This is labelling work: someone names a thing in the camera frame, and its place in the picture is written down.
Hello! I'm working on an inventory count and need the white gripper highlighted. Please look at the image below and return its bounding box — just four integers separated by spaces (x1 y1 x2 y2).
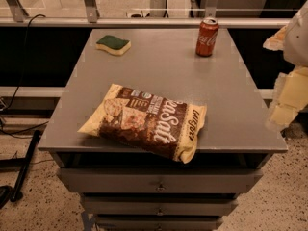
263 1 308 132

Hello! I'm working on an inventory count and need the red coke can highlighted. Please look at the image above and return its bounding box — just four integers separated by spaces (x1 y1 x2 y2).
195 17 219 57

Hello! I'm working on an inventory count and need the brown sea salt chip bag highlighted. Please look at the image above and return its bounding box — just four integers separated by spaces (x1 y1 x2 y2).
79 84 207 164

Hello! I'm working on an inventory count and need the green and yellow sponge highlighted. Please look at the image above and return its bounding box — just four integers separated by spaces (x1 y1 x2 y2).
95 35 131 56

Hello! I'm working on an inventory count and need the grey drawer cabinet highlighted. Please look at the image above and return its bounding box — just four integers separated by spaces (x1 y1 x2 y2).
39 29 287 231

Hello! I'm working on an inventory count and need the middle grey drawer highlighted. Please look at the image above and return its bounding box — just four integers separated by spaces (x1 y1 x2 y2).
81 196 238 216

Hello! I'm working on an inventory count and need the grey drawer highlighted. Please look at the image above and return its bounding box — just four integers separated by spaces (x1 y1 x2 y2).
95 216 222 231
81 196 238 216
58 168 263 193

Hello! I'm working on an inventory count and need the top grey drawer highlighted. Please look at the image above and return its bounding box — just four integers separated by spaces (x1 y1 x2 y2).
58 168 263 193

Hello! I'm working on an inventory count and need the bottom grey drawer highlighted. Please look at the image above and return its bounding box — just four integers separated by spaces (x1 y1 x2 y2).
95 216 222 231

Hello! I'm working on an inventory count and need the black stand leg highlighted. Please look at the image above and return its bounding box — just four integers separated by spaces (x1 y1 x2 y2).
0 130 41 209

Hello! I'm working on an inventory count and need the black cable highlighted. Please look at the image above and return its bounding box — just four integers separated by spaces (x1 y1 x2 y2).
0 13 47 113

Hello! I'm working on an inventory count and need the metal railing frame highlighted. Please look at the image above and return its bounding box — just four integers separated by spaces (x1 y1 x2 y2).
0 0 290 29

